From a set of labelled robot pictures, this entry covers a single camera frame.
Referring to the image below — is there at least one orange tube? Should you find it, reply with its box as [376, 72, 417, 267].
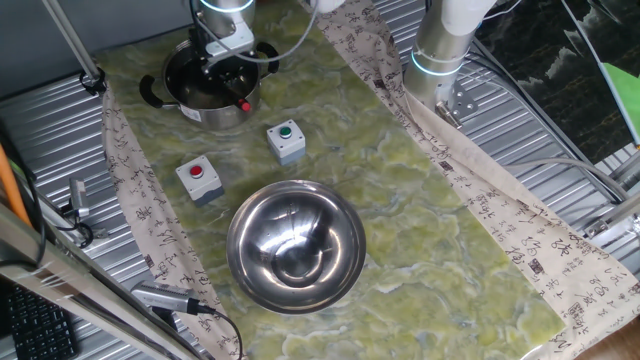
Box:
[0, 143, 32, 229]

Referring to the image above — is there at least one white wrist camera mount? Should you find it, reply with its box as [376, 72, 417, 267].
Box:
[204, 22, 256, 64]

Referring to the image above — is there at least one red push button box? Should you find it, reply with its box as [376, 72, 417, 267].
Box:
[174, 154, 225, 208]

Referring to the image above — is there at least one black camera cable loop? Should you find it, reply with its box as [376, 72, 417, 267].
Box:
[49, 199, 96, 250]

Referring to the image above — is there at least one beige calligraphy cloth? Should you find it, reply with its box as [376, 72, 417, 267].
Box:
[299, 0, 640, 360]
[99, 87, 246, 360]

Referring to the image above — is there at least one steel pot with black handles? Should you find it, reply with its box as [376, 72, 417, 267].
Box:
[138, 38, 281, 132]

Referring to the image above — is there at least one green push button box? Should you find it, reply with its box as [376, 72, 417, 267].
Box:
[265, 119, 307, 167]

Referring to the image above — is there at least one dark landscape print board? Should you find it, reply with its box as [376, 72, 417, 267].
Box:
[472, 0, 640, 164]

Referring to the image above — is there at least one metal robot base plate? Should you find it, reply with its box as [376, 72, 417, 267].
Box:
[434, 82, 479, 129]

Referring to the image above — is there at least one black pole clamp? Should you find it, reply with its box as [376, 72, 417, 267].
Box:
[78, 66, 108, 97]

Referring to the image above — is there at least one stainless steel bowl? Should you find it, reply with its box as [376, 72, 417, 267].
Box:
[225, 179, 368, 316]

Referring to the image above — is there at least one grey metal pole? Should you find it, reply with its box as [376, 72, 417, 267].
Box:
[40, 0, 101, 84]

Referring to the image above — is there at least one black keyboard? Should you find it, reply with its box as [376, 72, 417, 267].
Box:
[4, 282, 80, 360]

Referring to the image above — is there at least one grey camera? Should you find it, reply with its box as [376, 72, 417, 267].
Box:
[130, 280, 202, 316]

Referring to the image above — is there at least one green sheet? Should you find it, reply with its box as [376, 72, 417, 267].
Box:
[602, 62, 640, 146]

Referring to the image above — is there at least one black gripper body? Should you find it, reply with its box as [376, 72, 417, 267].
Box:
[192, 27, 254, 76]

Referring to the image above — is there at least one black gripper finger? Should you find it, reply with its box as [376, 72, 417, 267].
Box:
[209, 73, 232, 96]
[232, 69, 254, 99]

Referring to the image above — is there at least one green marble pattern mat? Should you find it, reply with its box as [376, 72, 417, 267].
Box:
[94, 0, 569, 360]

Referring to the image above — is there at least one dark gripper cable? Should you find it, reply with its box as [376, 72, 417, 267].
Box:
[188, 0, 321, 65]

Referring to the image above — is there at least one black ladle with red tip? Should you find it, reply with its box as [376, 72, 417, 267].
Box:
[222, 79, 253, 113]

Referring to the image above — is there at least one aluminium frame beam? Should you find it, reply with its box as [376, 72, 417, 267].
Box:
[0, 202, 206, 360]
[582, 149, 640, 251]

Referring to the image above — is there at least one thick grey cable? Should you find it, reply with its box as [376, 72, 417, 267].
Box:
[504, 157, 629, 201]

